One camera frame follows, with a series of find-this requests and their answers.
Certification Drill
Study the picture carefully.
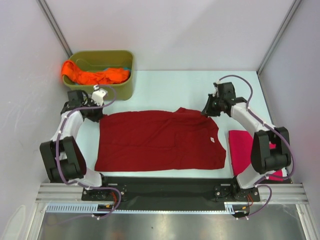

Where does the orange t shirt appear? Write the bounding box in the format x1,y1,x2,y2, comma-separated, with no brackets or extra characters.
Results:
61,60,131,85

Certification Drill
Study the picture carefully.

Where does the dark red t shirt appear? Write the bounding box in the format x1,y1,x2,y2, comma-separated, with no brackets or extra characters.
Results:
94,107,226,172

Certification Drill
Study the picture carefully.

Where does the teal cloth in bin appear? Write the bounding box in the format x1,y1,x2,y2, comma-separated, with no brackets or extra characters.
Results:
103,67,132,73

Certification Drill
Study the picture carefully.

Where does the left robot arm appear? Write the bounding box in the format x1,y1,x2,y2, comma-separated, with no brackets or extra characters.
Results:
39,89,111,200

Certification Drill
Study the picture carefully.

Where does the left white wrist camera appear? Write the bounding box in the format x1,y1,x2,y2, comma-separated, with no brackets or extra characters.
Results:
91,85,108,106

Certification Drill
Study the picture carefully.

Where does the white slotted cable duct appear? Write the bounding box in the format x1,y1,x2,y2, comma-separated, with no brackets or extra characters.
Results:
45,202,116,213

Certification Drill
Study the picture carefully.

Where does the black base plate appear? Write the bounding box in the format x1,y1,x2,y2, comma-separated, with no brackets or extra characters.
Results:
81,176,261,212

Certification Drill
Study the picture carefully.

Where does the corner aluminium post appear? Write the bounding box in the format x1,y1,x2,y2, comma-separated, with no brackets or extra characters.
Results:
256,0,303,76
36,0,73,58

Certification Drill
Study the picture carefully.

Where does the right corner aluminium post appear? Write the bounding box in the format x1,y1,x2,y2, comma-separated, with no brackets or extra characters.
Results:
256,0,303,76

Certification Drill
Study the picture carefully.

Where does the aluminium rail frame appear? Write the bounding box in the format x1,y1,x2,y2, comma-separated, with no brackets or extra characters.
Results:
35,183,83,203

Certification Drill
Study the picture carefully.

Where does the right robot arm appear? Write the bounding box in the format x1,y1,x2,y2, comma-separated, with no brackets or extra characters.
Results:
201,82,294,201

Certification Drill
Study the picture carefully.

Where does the folded magenta t shirt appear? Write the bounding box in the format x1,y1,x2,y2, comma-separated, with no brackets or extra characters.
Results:
228,130,287,185

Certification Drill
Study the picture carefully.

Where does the olive green plastic bin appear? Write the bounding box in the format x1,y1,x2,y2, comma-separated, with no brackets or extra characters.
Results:
61,50,135,100

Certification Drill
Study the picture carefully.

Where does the left corner aluminium post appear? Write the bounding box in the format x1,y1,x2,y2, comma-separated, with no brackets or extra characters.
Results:
36,0,73,58

